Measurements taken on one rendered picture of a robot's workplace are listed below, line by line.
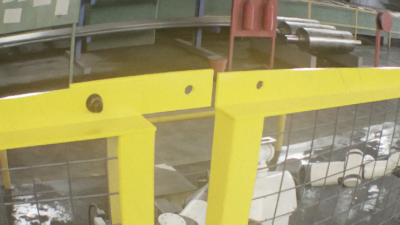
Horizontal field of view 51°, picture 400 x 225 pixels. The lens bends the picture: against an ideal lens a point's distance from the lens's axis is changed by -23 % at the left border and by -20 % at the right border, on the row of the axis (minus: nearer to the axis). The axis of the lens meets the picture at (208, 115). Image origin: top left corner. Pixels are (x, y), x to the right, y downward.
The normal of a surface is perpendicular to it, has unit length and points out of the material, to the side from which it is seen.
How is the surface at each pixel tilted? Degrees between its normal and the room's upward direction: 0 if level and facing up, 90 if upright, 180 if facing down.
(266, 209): 69
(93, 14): 90
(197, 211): 12
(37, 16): 90
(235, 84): 90
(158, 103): 90
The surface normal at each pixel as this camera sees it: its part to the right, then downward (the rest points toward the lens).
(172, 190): 0.08, -0.94
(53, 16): 0.51, 0.32
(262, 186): 0.43, -0.75
